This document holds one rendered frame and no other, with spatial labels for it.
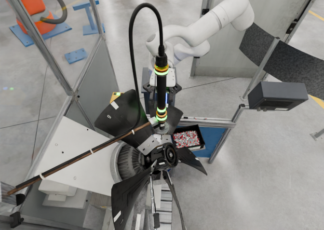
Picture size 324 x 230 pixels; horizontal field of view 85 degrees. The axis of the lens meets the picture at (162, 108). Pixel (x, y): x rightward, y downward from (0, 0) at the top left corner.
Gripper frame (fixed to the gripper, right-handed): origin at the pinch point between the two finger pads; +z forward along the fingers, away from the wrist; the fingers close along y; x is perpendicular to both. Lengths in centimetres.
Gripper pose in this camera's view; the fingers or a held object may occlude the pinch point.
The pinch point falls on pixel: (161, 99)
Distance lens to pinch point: 66.2
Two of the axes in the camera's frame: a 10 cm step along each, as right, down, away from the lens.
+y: -10.0, -0.5, 0.4
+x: 0.0, -6.1, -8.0
